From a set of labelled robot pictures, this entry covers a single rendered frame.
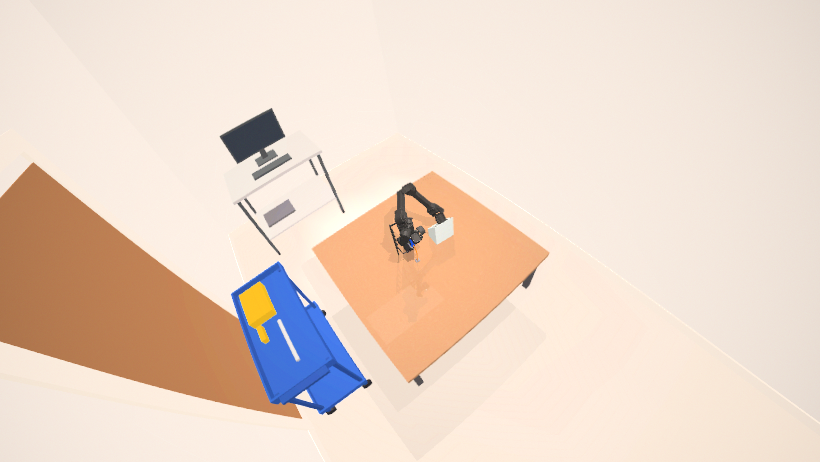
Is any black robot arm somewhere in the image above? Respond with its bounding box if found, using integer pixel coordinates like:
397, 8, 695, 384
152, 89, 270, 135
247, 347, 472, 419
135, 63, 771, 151
394, 182, 448, 244

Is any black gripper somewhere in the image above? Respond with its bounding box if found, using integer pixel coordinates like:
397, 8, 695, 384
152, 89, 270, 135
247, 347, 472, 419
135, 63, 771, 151
397, 226, 426, 246

